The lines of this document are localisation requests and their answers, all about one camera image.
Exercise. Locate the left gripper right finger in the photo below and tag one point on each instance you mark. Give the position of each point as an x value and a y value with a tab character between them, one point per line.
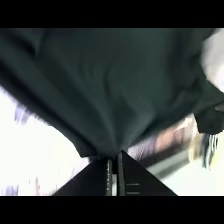
140	181

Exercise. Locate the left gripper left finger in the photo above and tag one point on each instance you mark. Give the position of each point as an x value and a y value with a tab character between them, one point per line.
91	181

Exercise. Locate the dark green shirt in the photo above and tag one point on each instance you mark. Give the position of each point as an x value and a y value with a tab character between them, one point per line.
110	90

